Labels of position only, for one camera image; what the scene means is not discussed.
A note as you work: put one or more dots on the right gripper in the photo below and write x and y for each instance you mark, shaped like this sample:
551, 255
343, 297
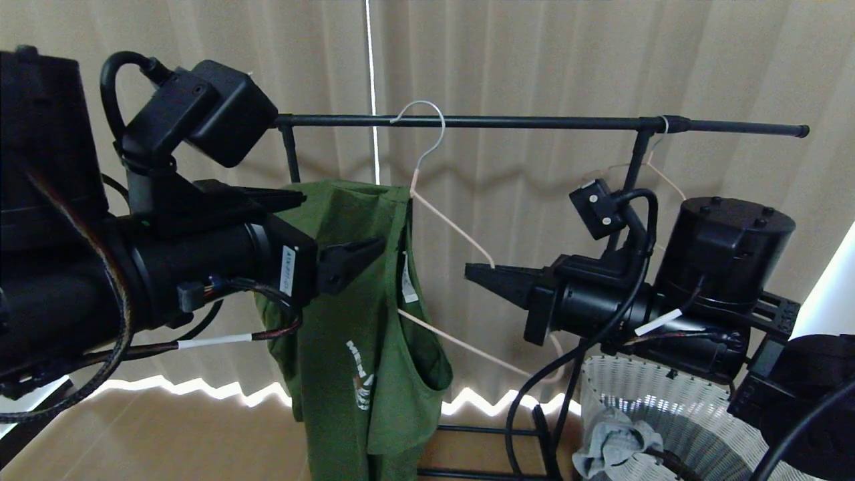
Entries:
601, 314

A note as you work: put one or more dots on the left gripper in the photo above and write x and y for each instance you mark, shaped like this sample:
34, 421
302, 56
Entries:
187, 267

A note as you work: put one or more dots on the pale grey garment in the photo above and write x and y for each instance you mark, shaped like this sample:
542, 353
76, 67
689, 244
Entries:
614, 441

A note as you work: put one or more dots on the pink clothes hanger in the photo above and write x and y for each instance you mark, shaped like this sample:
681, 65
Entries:
454, 230
668, 184

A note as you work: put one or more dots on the green long-sleeved shirt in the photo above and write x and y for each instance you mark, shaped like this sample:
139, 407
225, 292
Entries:
347, 334

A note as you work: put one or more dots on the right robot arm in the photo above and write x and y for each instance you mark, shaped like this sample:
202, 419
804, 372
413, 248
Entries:
721, 254

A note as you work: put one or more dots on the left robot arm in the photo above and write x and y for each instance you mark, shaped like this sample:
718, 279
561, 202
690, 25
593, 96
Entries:
40, 133

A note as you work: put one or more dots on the white laundry basket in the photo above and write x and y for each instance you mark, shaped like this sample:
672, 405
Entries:
701, 414

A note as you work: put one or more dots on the black clothes rack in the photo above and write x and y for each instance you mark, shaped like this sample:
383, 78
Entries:
534, 123

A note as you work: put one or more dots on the beige curtain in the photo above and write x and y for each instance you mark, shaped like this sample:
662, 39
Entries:
501, 60

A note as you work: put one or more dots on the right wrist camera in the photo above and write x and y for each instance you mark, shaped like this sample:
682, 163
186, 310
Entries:
594, 207

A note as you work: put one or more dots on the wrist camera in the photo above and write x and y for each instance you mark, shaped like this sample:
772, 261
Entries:
594, 207
214, 107

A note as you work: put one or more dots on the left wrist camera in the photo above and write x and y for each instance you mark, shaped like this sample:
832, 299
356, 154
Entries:
214, 107

